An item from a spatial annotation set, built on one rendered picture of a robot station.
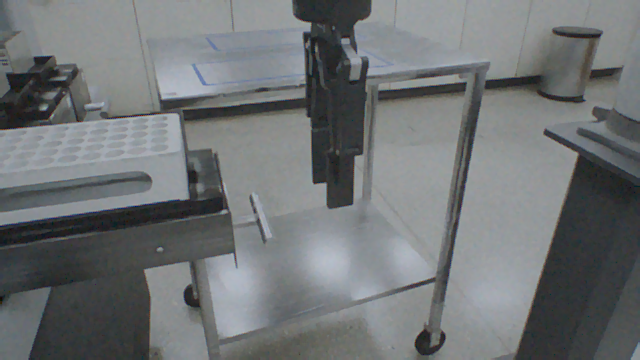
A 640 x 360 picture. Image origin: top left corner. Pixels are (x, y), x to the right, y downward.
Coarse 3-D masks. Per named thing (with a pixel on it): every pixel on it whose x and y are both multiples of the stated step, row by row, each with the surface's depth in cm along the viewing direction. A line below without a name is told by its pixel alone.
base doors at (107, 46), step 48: (48, 0) 226; (96, 0) 232; (144, 0) 238; (240, 0) 252; (288, 0) 260; (384, 0) 277; (432, 0) 286; (480, 0) 296; (528, 0) 306; (576, 0) 317; (624, 0) 329; (48, 48) 236; (96, 48) 243; (144, 48) 250; (480, 48) 313; (528, 48) 324; (624, 48) 350; (144, 96) 262; (288, 96) 288
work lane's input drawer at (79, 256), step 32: (192, 160) 48; (192, 192) 42; (224, 192) 45; (256, 192) 55; (32, 224) 38; (64, 224) 39; (96, 224) 39; (128, 224) 40; (160, 224) 40; (192, 224) 41; (224, 224) 42; (256, 224) 50; (0, 256) 37; (32, 256) 38; (64, 256) 39; (96, 256) 40; (128, 256) 41; (160, 256) 42; (192, 256) 43; (0, 288) 38; (32, 288) 39
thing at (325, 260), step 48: (192, 48) 93; (240, 48) 93; (288, 48) 93; (384, 48) 93; (432, 48) 93; (192, 96) 67; (240, 96) 70; (480, 96) 88; (240, 240) 125; (288, 240) 125; (336, 240) 125; (384, 240) 125; (192, 288) 135; (240, 288) 108; (288, 288) 108; (336, 288) 108; (384, 288) 108; (240, 336) 96; (432, 336) 119
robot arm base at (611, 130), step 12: (600, 108) 88; (612, 108) 80; (600, 120) 88; (612, 120) 79; (624, 120) 76; (576, 132) 85; (588, 132) 82; (600, 132) 81; (612, 132) 79; (624, 132) 76; (636, 132) 75; (612, 144) 78; (624, 144) 76; (636, 144) 75; (636, 156) 74
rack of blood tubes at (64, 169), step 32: (32, 128) 44; (64, 128) 44; (96, 128) 44; (128, 128) 44; (160, 128) 44; (0, 160) 39; (32, 160) 38; (64, 160) 39; (96, 160) 38; (128, 160) 38; (160, 160) 39; (0, 192) 44; (32, 192) 44; (64, 192) 44; (96, 192) 44; (128, 192) 44; (160, 192) 40; (0, 224) 37
